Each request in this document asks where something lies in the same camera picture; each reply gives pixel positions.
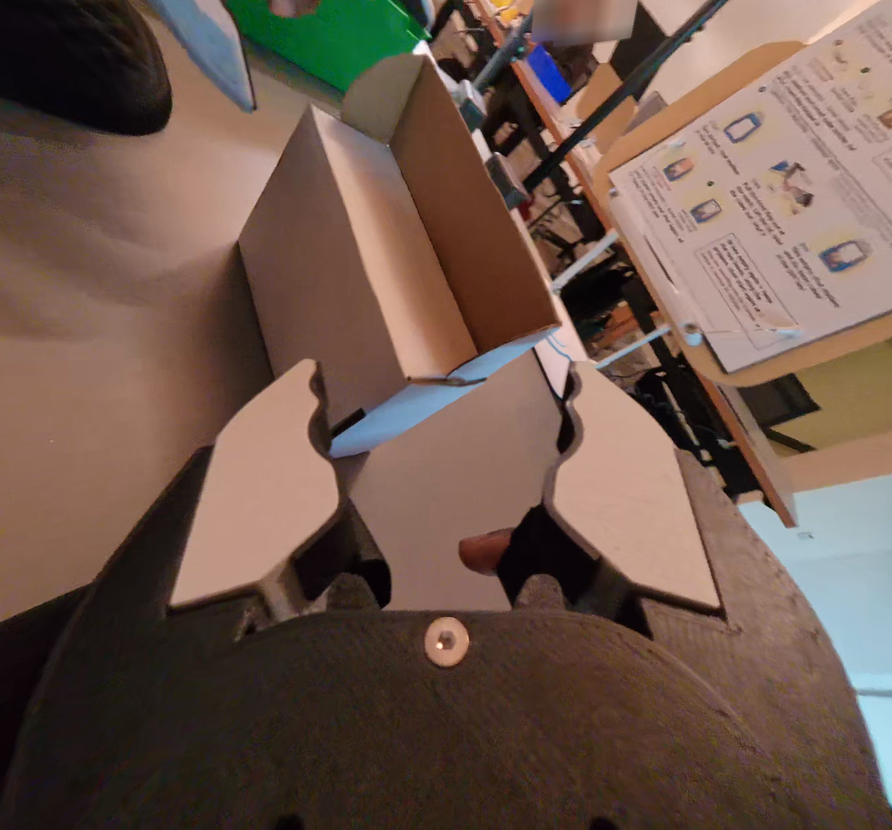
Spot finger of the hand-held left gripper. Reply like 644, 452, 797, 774
115, 0, 256, 113

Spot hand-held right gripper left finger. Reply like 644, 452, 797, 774
169, 358, 342, 623

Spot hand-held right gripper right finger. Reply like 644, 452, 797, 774
544, 362, 722, 613

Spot green plastic bin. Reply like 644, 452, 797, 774
226, 0, 432, 93

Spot white cardboard box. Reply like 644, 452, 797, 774
237, 53, 564, 459

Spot dark desk clamp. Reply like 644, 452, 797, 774
456, 80, 487, 130
485, 154, 531, 212

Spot person's right hand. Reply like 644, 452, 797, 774
459, 529, 515, 574

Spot wooden-edged background table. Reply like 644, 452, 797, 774
435, 0, 799, 530

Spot white metal rod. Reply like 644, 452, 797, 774
551, 231, 619, 292
596, 324, 701, 369

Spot printed instruction poster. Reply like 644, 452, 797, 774
610, 0, 892, 374

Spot black stand pole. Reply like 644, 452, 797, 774
474, 14, 534, 88
523, 0, 795, 193

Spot small blue background bin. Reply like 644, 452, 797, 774
526, 42, 574, 104

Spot instruction sheet on board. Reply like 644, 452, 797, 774
592, 0, 892, 388

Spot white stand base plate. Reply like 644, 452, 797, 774
533, 331, 590, 399

